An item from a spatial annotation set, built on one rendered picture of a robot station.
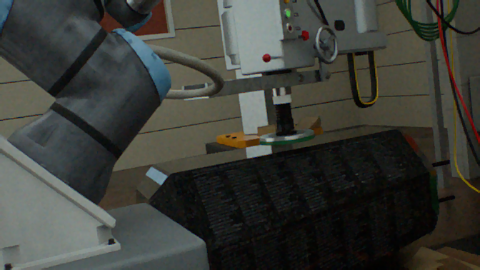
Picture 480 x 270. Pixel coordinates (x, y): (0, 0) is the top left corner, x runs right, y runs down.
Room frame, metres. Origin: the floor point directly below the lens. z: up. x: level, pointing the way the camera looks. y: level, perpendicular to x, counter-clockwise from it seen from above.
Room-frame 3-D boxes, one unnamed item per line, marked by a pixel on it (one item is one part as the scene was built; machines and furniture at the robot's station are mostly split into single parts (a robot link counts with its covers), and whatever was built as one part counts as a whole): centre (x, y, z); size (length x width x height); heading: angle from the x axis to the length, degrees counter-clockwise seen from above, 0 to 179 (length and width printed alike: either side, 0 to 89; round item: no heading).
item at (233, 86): (1.99, -0.12, 1.07); 0.69 x 0.19 x 0.05; 137
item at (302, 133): (2.07, -0.20, 0.85); 0.21 x 0.21 x 0.01
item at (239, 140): (3.01, -0.18, 0.76); 0.49 x 0.49 x 0.05; 17
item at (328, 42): (2.07, -0.37, 1.18); 0.15 x 0.10 x 0.15; 137
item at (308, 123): (2.90, -0.39, 0.80); 0.20 x 0.10 x 0.05; 152
